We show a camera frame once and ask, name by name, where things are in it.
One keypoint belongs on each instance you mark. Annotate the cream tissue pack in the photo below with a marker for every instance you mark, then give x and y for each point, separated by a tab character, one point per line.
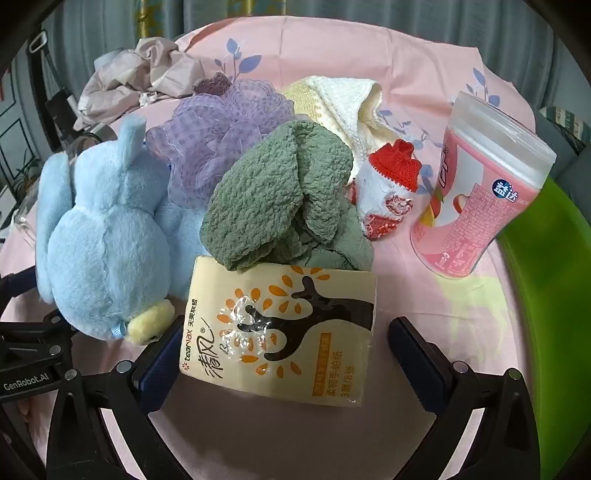
277	323

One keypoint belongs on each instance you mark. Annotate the grey sofa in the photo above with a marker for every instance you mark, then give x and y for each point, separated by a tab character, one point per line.
579	161

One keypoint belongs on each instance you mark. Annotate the green waffle cloth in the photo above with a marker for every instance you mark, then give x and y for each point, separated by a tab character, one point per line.
277	184

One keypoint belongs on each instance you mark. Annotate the cream and white towel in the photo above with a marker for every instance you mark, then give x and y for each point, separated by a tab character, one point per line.
341	101

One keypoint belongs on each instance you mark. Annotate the round metal tin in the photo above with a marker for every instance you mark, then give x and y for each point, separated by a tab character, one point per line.
99	134

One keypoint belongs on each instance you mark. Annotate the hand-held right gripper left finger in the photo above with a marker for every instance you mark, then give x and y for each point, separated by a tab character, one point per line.
157	369

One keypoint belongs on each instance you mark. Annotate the grey curtain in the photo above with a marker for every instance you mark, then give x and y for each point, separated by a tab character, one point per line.
323	11

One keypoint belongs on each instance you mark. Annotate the yellow patterned curtain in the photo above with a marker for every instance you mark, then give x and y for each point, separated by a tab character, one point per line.
159	14

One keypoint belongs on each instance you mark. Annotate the green box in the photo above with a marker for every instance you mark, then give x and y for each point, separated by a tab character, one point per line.
545	277

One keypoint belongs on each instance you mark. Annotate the potted plant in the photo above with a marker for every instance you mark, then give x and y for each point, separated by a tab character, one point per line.
27	180

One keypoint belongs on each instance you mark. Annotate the grey cabinet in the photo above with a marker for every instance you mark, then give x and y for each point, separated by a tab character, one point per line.
14	138

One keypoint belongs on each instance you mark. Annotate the purple mesh bath pouf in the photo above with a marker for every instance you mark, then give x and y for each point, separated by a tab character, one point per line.
217	120

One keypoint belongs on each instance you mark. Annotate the pink plastic bottle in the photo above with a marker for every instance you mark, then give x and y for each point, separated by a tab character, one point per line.
471	203

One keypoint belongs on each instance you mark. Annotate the crumpled beige cloth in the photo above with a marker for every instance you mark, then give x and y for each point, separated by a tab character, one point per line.
152	64

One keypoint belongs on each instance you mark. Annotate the light blue plush toy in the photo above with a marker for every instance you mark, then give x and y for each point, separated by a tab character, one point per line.
106	249

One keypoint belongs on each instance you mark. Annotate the pink floral bedsheet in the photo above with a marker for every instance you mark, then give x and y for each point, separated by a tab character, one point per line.
323	50

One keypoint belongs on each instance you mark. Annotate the red and white knit sock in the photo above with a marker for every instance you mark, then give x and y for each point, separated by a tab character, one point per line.
392	159

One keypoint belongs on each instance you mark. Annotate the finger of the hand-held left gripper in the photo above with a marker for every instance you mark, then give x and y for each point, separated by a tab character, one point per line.
14	285

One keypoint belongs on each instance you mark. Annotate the patterned pillow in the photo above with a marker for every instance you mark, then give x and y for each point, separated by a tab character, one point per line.
558	120

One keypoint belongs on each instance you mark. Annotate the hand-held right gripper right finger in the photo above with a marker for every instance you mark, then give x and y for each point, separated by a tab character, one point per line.
418	360

